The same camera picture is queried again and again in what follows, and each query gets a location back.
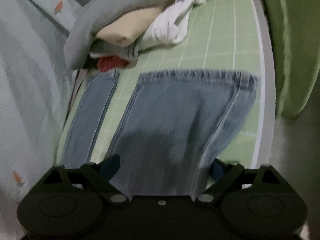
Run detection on carrot printed light quilt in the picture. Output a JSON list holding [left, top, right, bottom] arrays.
[[0, 0, 102, 233]]

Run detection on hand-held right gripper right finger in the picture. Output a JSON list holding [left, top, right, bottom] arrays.
[[196, 158, 283, 205]]

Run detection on blue denim garment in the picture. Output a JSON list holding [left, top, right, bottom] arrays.
[[62, 69, 121, 168]]

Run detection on beige folded garment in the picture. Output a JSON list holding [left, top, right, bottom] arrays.
[[96, 6, 166, 48]]

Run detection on red garment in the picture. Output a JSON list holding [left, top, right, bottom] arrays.
[[97, 55, 129, 73]]

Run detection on green cloth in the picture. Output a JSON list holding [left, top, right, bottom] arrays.
[[257, 0, 320, 120]]

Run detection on white folded garment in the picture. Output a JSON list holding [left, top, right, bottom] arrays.
[[138, 0, 209, 51]]

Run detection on grey folded garment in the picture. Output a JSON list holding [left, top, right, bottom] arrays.
[[63, 0, 192, 70]]

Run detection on blue denim jeans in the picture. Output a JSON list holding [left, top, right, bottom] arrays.
[[107, 69, 259, 197]]

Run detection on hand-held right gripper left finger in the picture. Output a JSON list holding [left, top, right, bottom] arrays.
[[41, 154, 131, 205]]

